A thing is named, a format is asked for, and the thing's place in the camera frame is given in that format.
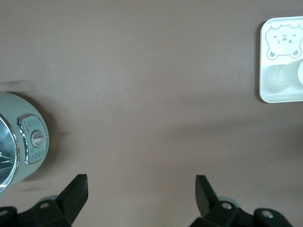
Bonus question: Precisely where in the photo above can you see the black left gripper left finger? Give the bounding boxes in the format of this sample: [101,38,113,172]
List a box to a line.
[0,174,89,227]

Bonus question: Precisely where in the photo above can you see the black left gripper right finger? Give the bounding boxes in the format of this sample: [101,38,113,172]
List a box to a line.
[190,175,294,227]

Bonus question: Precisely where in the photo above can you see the white plastic cup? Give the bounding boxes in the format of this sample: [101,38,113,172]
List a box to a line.
[278,59,303,88]

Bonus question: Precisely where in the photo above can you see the white bear print tray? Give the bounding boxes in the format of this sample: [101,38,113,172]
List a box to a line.
[255,16,303,104]

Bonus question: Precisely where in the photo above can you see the grey-green electric cooking pot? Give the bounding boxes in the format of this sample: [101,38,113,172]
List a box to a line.
[0,91,51,193]

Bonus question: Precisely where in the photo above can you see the brown table cover mat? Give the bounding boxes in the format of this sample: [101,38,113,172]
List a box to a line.
[0,0,303,227]

